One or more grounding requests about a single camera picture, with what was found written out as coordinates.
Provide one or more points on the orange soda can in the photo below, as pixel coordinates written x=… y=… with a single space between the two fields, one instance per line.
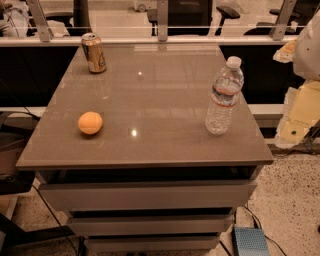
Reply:
x=93 y=50

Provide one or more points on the blue perforated box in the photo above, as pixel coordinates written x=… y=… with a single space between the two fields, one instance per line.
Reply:
x=249 y=242

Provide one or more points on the metal glass partition post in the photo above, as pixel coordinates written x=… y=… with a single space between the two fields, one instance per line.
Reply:
x=162 y=20
x=44 y=32
x=279 y=29

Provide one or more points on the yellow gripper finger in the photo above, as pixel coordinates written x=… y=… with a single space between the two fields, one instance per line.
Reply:
x=301 y=111

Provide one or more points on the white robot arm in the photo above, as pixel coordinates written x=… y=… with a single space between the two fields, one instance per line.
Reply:
x=304 y=52

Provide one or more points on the grey drawer cabinet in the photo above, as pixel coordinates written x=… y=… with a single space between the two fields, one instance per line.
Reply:
x=153 y=177

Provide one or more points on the clear plastic water bottle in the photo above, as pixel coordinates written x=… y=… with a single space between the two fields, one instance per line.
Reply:
x=223 y=96

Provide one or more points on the orange fruit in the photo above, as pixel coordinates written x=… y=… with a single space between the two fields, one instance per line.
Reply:
x=90 y=123

